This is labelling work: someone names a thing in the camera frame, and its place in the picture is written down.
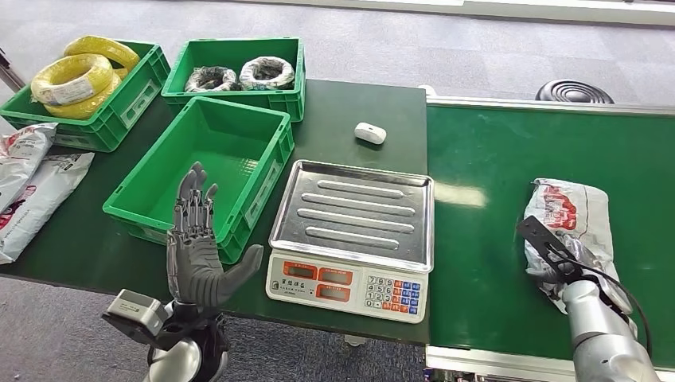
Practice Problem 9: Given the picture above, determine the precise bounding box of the green crate with label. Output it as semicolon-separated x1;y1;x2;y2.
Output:
0;40;171;154

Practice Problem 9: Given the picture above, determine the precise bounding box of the electronic scale with steel tray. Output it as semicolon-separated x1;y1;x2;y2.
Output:
265;159;435;324

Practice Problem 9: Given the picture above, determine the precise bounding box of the green conveyor belt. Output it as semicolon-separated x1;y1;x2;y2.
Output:
424;96;675;382

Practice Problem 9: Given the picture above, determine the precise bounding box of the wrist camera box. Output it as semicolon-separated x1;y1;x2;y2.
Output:
515;215;583;275
101;288;170;346

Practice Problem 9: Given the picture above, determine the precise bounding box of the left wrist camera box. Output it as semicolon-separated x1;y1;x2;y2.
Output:
101;288;170;346

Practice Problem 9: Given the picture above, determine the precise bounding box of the black wire coil in plastic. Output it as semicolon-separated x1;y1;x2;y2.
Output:
238;56;296;92
184;66;240;94

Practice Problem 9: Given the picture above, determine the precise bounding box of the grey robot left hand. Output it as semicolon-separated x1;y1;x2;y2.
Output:
166;161;265;312

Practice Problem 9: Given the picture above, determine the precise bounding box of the small white plastic device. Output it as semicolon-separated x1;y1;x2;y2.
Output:
353;121;388;146

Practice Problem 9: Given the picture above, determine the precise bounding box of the dark green table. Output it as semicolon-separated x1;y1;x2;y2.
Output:
0;79;429;346

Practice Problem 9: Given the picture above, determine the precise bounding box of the grey metal stand leg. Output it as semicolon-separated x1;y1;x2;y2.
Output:
0;48;25;93

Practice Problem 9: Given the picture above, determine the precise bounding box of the empty green plastic crate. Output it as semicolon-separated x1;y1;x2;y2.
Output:
102;95;295;265

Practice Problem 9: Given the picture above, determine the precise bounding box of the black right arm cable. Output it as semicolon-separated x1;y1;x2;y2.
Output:
572;260;654;360

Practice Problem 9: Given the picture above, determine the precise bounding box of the white red-printed poly mailer package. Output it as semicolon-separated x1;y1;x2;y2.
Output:
523;177;634;316

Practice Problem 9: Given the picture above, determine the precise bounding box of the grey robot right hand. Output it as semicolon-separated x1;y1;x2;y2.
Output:
525;236;608;289

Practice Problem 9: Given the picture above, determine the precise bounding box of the yellow wire coil with label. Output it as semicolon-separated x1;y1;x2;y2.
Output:
29;53;115;107

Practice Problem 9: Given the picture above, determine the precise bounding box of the white poly mailer bag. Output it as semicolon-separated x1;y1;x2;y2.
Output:
0;152;96;265
0;123;58;212

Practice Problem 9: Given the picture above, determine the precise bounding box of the black ribbed round disc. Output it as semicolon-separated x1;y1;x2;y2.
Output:
534;79;615;104

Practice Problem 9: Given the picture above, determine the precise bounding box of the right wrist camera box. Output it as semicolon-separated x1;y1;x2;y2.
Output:
515;215;583;275

